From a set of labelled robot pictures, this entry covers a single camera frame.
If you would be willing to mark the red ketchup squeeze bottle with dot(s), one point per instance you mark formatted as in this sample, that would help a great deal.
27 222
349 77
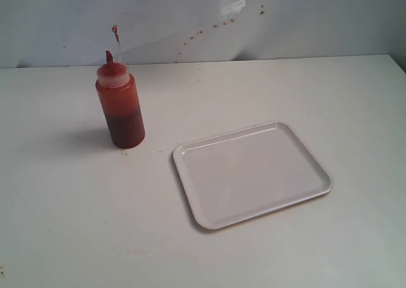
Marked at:
118 96

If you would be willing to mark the white rectangular plastic tray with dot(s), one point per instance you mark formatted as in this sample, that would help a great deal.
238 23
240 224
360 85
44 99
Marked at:
243 174

